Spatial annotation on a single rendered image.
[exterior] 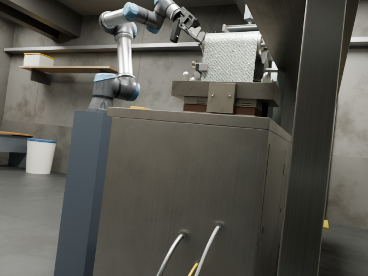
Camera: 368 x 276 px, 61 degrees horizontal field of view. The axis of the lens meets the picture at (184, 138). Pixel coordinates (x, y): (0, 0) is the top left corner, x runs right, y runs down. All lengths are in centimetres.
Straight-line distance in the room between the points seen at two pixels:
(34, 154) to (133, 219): 493
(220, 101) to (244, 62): 30
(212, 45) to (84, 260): 124
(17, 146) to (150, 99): 273
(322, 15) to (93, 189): 139
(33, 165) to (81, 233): 442
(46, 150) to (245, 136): 523
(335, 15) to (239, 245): 77
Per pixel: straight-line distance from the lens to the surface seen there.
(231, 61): 142
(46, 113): 694
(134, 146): 124
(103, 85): 178
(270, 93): 114
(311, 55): 56
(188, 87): 123
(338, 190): 466
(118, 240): 131
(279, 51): 118
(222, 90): 116
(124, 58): 195
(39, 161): 609
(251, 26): 179
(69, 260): 187
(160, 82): 543
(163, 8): 171
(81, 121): 177
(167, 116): 118
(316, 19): 58
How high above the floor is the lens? 77
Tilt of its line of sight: 2 degrees up
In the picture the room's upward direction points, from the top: 7 degrees clockwise
